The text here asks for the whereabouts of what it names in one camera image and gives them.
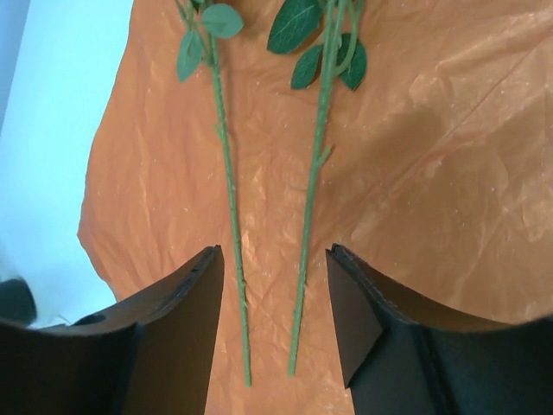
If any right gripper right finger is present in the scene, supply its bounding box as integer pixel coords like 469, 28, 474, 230
326, 244, 552, 414

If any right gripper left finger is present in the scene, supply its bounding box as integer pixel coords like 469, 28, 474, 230
1, 246, 224, 415

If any orange wrapping paper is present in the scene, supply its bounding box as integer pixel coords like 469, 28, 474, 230
79, 1, 552, 414

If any pink rose stem with bud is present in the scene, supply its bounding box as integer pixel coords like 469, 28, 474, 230
175, 1, 252, 387

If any small pink rose stem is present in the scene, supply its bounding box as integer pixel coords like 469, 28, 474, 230
266, 1, 368, 376

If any black cylindrical vase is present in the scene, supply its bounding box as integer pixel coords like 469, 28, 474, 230
0, 278, 37, 326

